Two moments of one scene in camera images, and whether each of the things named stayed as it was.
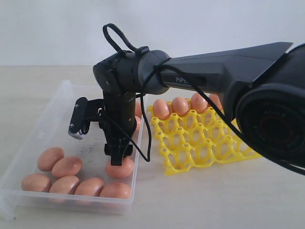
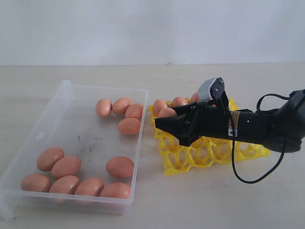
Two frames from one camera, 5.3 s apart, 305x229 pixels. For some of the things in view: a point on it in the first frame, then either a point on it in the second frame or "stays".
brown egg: [121, 171] stays
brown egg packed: [180, 106] stays
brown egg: [92, 186] stays
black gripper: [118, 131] -> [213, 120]
